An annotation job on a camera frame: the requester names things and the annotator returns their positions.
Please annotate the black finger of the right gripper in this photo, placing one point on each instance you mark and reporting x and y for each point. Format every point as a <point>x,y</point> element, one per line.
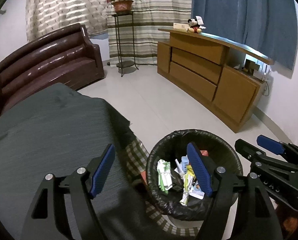
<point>249,151</point>

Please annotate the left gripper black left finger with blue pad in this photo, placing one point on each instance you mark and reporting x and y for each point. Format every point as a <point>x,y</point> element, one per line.
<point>47,217</point>

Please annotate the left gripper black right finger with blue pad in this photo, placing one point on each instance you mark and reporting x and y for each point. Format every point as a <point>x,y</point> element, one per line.
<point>255,216</point>

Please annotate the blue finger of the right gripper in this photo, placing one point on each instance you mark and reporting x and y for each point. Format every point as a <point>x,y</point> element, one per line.
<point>271,145</point>

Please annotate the white paper roll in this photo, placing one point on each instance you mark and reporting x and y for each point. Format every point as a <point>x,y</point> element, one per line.
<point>188,181</point>

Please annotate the light blue tube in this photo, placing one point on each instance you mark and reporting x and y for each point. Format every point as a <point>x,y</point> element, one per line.
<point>185,162</point>

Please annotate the white green paper wrapper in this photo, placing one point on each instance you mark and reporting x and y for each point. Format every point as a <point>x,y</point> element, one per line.
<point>164,176</point>

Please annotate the red plastic bag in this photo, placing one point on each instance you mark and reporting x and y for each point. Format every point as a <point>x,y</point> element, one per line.
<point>204,153</point>

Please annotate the small blue white sachet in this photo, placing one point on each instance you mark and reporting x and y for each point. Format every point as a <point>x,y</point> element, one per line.
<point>196,192</point>

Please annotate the black cigarette box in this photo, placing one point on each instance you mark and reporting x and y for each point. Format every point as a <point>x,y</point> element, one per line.
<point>177,188</point>

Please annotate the black lined trash bin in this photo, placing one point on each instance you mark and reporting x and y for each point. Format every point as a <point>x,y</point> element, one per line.
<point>171,149</point>

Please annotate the items on sideboard shelf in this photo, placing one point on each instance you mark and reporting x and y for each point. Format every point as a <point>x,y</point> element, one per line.
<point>255,68</point>

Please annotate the wooden sideboard cabinet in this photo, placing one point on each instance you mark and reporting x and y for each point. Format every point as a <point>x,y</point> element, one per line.
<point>208,68</point>

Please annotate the dark grey tablecloth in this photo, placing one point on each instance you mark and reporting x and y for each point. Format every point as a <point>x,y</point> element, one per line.
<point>58,130</point>

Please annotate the checkered cloth under tablecloth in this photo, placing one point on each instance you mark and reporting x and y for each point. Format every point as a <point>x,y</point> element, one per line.
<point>136,160</point>

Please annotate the blue curtain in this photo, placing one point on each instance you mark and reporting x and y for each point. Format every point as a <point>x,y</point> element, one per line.
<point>268,26</point>

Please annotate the Mickey Mouse plush toy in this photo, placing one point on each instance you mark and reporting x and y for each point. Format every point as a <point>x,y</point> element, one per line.
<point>196,25</point>

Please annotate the small box on sideboard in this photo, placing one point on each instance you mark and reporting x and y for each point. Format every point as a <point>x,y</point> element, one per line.
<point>180,26</point>

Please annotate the black metal plant stand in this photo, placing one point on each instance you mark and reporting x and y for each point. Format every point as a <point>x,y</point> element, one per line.
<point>124,61</point>

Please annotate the dark brown leather sofa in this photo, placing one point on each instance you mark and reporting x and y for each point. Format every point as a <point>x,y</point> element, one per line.
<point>64,56</point>

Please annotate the striped curtain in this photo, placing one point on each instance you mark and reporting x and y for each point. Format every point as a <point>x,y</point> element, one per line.
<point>150,16</point>

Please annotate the potted plant terracotta pot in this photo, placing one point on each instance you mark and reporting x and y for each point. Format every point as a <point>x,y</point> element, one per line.
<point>121,6</point>

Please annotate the beige patterned curtain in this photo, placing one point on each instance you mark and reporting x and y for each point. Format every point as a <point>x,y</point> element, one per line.
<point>45,16</point>

